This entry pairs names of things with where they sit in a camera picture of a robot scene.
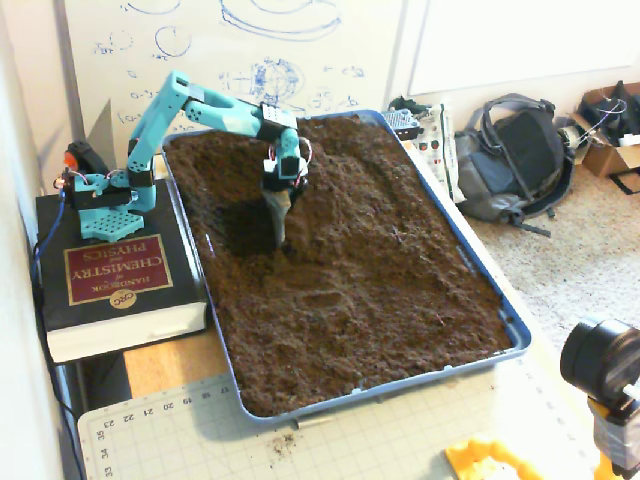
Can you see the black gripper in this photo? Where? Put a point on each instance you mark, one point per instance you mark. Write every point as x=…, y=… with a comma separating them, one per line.
x=278, y=201

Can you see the silver taped scoop blade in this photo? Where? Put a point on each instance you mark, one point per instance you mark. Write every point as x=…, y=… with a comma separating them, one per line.
x=279, y=217

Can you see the brown soil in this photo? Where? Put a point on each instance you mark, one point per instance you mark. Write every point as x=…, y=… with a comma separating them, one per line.
x=360, y=280

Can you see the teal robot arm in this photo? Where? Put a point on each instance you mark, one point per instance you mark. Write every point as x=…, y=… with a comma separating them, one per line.
x=150, y=135

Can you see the black grilled device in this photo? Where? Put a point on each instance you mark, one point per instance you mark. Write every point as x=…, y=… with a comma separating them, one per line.
x=400, y=122

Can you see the white printed soil bag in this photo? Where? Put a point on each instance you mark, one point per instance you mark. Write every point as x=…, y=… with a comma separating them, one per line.
x=440, y=150

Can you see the whiteboard with blue drawings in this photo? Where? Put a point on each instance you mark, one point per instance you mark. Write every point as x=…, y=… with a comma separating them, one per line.
x=225, y=45

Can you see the black chemistry handbook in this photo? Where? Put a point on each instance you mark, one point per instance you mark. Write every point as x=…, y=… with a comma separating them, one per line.
x=120, y=270

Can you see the blue plastic tray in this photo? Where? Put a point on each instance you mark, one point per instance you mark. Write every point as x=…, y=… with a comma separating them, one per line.
x=400, y=381

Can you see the grey backpack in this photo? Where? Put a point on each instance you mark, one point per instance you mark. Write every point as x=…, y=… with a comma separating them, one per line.
x=520, y=150

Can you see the grey-green cutting mat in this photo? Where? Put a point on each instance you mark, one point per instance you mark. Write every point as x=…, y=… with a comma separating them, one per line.
x=350, y=445

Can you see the blank white board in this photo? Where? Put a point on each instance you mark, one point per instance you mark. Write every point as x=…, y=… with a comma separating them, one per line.
x=525, y=40

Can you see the cardboard box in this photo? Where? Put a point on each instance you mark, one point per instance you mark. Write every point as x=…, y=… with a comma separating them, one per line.
x=605, y=155

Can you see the yellow plastic part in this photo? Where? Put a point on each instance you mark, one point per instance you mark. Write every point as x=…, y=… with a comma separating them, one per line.
x=480, y=457

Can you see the black camera lens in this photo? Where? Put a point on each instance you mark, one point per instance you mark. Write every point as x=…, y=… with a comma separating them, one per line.
x=600, y=355

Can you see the yellow camera clamp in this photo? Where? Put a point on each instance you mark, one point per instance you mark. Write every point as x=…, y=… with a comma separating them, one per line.
x=612, y=440

